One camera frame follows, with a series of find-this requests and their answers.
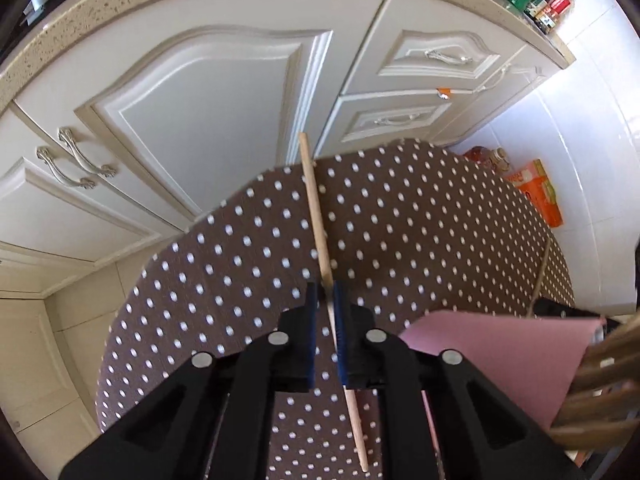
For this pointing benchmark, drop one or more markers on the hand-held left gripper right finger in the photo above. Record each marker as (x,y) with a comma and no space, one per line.
(342,340)

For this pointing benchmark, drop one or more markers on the orange drawer tag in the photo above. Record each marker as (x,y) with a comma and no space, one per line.
(443,92)

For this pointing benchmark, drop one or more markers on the round polka dot table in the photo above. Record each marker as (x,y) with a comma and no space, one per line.
(225,285)

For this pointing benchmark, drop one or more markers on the slim bamboo chopstick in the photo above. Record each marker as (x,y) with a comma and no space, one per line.
(315,200)
(542,265)

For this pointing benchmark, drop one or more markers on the bunch of wooden chopsticks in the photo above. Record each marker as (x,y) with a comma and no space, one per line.
(600,390)

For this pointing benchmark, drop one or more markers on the cooking oil bottle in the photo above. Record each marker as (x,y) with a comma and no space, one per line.
(487,159)

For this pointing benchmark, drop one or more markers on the orange packet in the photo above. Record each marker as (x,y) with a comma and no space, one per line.
(537,195)

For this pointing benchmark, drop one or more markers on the small dark sauce bottle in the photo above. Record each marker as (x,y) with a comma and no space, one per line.
(547,22)

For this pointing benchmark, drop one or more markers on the pink cup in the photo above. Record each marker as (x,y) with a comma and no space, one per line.
(500,360)

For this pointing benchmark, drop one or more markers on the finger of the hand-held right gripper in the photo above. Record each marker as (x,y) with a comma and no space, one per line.
(555,310)

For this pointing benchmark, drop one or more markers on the red sauce bottle orange cap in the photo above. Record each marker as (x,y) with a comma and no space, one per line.
(560,5)

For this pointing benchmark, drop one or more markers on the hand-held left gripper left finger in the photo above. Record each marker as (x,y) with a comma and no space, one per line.
(311,330)

